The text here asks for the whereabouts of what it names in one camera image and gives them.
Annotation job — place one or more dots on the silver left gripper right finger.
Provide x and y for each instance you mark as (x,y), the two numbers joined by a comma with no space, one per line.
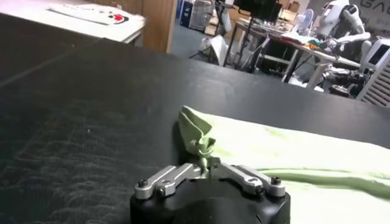
(250,179)

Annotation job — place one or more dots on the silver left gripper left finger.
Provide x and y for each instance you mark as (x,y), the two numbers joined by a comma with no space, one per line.
(170,179)

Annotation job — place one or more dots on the light green t-shirt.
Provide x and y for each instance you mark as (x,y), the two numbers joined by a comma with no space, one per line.
(289,152)

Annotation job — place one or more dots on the black table cover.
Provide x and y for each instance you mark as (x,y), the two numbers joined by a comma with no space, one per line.
(91,106)

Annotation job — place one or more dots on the white standing desk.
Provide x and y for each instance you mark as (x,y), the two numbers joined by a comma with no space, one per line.
(317,70)

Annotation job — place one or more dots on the dark brown desk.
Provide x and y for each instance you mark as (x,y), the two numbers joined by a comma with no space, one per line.
(243,45)

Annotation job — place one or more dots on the white leaning board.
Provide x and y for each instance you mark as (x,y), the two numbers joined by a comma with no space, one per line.
(220,48)

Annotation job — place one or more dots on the colourful cloth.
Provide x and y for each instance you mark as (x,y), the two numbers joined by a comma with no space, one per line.
(315,44)

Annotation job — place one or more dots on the wooden folding screen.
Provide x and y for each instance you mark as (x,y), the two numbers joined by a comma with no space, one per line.
(158,24)

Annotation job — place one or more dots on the white air cooler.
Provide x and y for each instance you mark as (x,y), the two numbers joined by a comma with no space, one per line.
(377,79)

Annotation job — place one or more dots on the black monitor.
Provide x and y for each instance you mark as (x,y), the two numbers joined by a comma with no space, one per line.
(259,9)

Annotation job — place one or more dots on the white humanoid robot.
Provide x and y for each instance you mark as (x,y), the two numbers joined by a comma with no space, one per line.
(338,21)

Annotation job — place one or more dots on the folded white printed shirt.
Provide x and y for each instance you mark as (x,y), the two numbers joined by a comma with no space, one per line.
(91,13)

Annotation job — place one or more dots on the white side table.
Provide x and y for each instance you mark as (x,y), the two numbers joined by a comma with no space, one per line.
(45,22)

